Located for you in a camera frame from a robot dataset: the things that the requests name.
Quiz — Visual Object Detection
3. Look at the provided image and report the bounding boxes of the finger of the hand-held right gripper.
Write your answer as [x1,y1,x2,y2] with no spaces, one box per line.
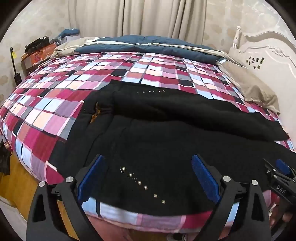
[263,158,281,183]
[275,159,296,179]

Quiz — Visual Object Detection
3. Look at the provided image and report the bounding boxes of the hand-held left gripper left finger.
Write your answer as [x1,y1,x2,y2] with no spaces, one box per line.
[26,154,109,241]

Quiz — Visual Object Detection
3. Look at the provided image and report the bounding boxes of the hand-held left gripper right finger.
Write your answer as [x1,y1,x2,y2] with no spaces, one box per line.
[191,154,271,241]

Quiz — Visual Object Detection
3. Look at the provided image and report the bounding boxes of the black pants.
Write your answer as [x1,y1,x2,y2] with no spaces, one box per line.
[54,80,296,217]

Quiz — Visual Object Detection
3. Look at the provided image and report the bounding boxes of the person's right hand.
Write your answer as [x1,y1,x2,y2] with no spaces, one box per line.
[270,202,295,232]

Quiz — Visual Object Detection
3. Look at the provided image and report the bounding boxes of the beige pillow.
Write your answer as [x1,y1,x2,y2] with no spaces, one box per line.
[217,59,281,115]

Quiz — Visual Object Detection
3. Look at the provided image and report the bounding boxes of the plaid bed sheet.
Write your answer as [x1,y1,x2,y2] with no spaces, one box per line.
[0,52,296,241]

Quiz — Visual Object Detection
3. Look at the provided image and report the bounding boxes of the group of small dark stickers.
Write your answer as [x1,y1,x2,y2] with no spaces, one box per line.
[246,56,264,70]

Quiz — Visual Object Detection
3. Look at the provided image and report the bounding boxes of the white carved headboard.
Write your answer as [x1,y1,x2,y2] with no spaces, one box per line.
[229,26,296,153]

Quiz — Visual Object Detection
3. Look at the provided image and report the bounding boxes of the orange box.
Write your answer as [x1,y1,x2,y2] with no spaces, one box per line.
[21,43,58,73]

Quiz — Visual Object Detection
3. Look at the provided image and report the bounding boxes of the dark blue quilt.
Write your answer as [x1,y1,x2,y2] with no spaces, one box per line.
[50,35,248,67]

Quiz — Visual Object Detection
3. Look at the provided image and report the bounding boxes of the black bag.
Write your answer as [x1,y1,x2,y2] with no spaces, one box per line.
[24,36,50,53]

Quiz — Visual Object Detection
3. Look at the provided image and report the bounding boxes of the blue folded cloth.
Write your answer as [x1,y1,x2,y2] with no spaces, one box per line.
[57,28,80,44]

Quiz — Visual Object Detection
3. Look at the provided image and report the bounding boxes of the beige curtain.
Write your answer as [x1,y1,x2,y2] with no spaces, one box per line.
[68,0,207,44]

